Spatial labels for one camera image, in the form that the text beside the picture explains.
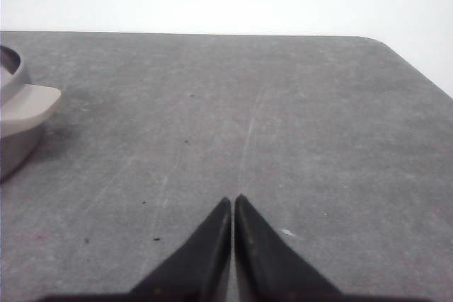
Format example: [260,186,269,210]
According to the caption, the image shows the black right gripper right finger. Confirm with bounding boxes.
[234,194,343,301]

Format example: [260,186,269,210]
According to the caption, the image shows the steel steamer pot grey handles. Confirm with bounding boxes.
[1,45,62,181]

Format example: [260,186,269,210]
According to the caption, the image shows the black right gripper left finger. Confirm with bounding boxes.
[130,197,231,301]

